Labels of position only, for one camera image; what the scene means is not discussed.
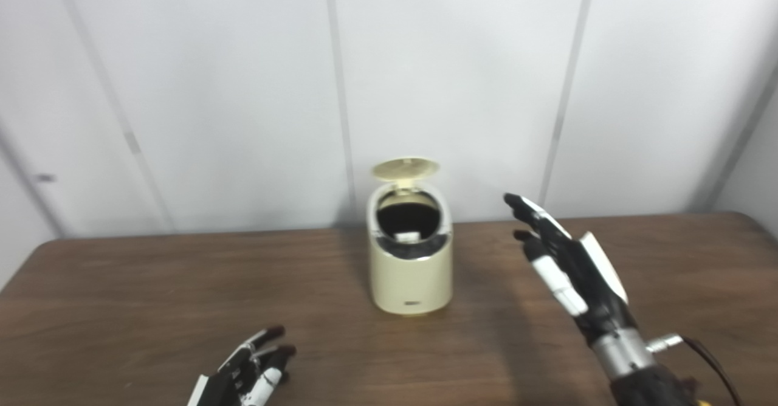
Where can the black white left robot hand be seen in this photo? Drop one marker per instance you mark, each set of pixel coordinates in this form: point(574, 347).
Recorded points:
point(243, 375)

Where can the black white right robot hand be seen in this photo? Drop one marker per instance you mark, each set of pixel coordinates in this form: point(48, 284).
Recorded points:
point(583, 278)

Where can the white green milk carton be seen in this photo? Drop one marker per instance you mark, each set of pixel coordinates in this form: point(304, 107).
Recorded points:
point(407, 236)

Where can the cream round bin lid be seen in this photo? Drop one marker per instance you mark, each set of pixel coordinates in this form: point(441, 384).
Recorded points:
point(406, 168)

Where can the cream-colored round bin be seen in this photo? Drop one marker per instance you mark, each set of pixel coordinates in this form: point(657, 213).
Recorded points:
point(413, 278)

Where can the black panel seam clip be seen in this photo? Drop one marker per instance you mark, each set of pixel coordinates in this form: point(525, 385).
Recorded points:
point(132, 143)

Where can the small grey wall tag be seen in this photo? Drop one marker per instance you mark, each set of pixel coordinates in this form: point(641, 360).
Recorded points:
point(44, 178)

